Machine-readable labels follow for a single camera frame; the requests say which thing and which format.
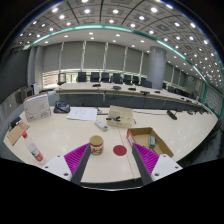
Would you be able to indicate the black table microphone unit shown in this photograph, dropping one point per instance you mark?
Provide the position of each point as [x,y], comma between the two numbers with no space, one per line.
[172,114]

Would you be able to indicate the long curved conference desk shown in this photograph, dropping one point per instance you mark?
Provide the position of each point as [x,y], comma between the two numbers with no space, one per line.
[100,91]

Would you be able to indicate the black box device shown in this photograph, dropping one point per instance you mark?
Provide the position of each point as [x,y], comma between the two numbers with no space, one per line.
[15,122]

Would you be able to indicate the white remote control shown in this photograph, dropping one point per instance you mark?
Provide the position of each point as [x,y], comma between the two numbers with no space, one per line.
[101,125]

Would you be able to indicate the round ceiling lights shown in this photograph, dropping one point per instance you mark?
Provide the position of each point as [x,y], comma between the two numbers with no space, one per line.
[87,11]

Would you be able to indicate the red and yellow mug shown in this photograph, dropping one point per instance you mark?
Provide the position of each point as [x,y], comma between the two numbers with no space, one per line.
[96,145]

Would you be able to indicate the white paper sheets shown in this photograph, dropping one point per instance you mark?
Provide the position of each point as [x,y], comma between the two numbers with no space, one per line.
[82,114]

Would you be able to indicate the open cardboard box red side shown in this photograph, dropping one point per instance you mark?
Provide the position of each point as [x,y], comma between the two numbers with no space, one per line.
[142,135]

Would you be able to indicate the teal eraser block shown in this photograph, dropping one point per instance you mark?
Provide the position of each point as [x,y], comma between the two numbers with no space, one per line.
[152,141]

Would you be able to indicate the black desk device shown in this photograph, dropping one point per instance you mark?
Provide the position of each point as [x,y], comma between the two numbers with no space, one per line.
[62,107]

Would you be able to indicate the clear red-capped water bottle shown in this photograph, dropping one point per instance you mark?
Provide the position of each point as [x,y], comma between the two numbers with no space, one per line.
[33,149]

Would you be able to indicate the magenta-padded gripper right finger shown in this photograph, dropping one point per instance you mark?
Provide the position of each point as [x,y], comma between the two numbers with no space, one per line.
[148,160]

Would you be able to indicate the row of black office chairs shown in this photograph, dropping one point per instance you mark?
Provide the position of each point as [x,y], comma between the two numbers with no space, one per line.
[105,77]

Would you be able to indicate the flat brown cardboard sheet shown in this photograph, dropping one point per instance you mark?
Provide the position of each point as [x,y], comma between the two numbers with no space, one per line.
[16,132]

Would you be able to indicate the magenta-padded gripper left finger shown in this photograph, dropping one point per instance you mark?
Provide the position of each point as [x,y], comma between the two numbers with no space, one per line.
[75,160]

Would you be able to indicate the flat round red coaster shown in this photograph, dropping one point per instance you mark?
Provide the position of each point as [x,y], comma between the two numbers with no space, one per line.
[119,150]

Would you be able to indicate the beige cardboard box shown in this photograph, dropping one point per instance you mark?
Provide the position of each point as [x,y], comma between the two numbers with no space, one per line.
[121,115]

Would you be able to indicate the white cardboard box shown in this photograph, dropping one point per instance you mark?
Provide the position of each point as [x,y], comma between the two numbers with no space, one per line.
[36,107]

